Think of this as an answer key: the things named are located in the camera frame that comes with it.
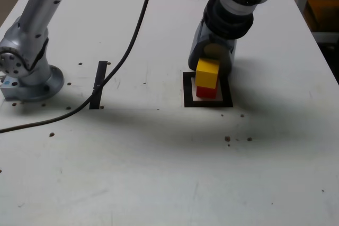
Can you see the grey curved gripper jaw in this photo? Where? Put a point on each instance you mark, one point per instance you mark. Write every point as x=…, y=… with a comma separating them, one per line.
x=197, y=46
x=227, y=59

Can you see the yellow cube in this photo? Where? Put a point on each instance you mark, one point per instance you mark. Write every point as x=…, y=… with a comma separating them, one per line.
x=208, y=73

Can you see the red cube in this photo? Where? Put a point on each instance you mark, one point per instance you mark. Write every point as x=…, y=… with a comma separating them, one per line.
x=206, y=93

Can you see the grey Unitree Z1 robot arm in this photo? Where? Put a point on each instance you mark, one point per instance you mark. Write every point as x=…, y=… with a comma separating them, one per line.
x=26, y=59

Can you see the black tape square outline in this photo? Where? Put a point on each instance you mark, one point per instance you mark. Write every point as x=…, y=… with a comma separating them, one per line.
x=206, y=103

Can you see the black tape strip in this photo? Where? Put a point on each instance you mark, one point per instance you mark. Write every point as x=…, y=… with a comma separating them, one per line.
x=100, y=70

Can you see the white shelf bar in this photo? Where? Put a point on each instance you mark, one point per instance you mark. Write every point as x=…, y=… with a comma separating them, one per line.
x=327, y=37

